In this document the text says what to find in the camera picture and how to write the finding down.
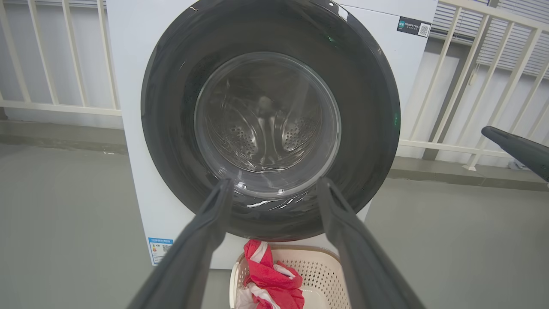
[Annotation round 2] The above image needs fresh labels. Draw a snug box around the blue energy label sticker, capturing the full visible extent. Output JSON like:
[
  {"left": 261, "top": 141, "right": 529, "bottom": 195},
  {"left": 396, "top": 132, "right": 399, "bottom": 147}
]
[{"left": 148, "top": 237, "right": 174, "bottom": 266}]

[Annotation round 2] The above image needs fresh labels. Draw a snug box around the cream perforated basket brown rim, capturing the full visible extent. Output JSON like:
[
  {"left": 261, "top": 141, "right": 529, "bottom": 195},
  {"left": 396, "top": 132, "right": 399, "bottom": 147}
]
[{"left": 229, "top": 245, "right": 352, "bottom": 309}]

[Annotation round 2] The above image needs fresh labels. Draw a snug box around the black QR code sticker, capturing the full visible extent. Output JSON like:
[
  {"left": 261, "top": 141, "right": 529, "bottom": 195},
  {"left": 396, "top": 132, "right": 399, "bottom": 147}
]
[{"left": 397, "top": 16, "right": 431, "bottom": 38}]

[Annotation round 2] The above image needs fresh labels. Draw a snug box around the grey window blind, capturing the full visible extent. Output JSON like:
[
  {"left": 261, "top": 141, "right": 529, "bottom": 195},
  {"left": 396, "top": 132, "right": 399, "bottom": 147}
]
[{"left": 431, "top": 0, "right": 549, "bottom": 79}]

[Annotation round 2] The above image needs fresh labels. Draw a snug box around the white front-load washing machine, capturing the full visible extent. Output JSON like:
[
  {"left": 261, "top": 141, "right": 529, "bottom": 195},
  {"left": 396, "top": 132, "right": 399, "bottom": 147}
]
[{"left": 106, "top": 0, "right": 438, "bottom": 270}]

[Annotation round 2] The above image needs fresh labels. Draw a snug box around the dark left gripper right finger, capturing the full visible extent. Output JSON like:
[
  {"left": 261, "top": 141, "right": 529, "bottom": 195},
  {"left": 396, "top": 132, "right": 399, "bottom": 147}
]
[{"left": 317, "top": 177, "right": 425, "bottom": 309}]

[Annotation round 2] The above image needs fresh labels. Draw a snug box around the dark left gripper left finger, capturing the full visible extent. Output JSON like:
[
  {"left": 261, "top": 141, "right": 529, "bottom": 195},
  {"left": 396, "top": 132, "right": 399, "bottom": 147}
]
[{"left": 127, "top": 178, "right": 234, "bottom": 309}]

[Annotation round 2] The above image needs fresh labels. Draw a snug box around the white metal railing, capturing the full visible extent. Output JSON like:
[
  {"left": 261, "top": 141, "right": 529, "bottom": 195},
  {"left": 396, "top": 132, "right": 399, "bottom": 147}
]
[
  {"left": 0, "top": 0, "right": 123, "bottom": 116},
  {"left": 397, "top": 0, "right": 549, "bottom": 172}
]

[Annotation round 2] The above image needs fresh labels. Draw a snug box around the red and white garment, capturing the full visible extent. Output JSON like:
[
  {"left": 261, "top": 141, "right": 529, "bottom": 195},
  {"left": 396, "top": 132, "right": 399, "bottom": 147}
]
[{"left": 235, "top": 239, "right": 305, "bottom": 309}]

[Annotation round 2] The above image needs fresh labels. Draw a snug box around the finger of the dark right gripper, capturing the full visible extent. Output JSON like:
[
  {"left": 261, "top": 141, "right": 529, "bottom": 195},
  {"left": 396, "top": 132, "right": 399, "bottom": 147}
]
[{"left": 481, "top": 126, "right": 549, "bottom": 183}]

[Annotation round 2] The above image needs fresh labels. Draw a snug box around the stainless steel washer drum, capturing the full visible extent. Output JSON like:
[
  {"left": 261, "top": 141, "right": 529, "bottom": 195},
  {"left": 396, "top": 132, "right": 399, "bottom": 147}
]
[{"left": 195, "top": 52, "right": 341, "bottom": 198}]

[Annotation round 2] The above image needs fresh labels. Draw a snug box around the black round glass washer door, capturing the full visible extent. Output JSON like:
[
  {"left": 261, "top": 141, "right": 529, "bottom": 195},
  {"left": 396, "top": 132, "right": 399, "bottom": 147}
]
[{"left": 141, "top": 0, "right": 401, "bottom": 242}]

